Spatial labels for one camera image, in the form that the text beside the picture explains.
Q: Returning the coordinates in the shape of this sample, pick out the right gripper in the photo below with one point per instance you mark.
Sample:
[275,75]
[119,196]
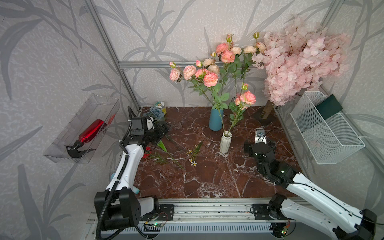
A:
[250,147]

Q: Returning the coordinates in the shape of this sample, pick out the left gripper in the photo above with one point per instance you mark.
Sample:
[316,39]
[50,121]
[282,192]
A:
[161,133]

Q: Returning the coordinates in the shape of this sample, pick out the coral pink rose stem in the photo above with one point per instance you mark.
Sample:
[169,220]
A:
[243,100]

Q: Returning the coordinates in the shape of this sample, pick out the pink rose bunch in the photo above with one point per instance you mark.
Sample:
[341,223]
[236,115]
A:
[215,91]

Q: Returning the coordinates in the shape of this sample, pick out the cream pink rose stem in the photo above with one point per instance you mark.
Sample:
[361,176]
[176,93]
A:
[236,69]

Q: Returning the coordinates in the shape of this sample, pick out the deep pink rose stem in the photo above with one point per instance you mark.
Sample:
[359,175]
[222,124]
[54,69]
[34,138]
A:
[227,52]

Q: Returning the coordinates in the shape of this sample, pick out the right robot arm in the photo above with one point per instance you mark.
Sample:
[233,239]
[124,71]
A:
[329,215]

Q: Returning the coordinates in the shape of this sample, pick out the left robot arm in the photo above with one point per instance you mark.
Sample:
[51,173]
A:
[118,207]

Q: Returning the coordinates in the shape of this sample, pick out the blue hydrangea flowers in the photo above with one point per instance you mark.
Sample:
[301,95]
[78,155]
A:
[156,114]

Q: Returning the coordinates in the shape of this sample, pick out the white ribbed vase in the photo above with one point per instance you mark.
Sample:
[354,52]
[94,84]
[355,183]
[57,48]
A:
[225,142]

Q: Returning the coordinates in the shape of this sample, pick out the teal ceramic vase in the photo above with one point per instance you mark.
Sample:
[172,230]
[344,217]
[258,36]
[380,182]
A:
[216,119]

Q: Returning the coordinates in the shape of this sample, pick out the yellow tulip stem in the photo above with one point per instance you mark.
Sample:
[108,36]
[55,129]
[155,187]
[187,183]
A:
[163,147]

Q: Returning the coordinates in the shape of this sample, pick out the red rose stem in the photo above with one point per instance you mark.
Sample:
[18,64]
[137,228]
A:
[154,156]

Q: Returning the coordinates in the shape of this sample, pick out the tree stand base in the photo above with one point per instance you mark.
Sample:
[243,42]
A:
[265,115]

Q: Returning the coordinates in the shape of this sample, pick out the red spray bottle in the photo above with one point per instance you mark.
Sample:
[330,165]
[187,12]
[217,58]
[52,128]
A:
[88,135]

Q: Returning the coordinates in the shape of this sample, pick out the small white daisy sprig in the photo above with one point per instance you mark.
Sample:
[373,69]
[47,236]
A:
[194,153]

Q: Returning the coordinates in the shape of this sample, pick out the dark green card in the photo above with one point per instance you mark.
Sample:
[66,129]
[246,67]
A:
[329,107]

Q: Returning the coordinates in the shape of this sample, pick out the pink cherry blossom tree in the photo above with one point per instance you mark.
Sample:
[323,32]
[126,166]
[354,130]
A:
[298,58]

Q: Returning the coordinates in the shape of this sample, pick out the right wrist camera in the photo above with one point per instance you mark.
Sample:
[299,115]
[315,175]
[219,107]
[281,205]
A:
[260,136]

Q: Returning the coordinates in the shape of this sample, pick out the clear plastic wall bin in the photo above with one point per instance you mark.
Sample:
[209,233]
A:
[95,107]

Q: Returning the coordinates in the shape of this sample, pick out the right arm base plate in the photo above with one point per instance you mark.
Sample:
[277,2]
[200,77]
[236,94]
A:
[269,212]

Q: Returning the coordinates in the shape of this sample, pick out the white wire mesh basket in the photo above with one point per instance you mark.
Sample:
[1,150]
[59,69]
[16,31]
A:
[329,141]

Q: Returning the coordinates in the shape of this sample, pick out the aluminium front rail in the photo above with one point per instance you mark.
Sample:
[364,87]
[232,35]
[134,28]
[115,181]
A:
[238,211]

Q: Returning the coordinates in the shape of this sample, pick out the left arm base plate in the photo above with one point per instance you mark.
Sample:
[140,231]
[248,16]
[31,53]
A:
[163,213]

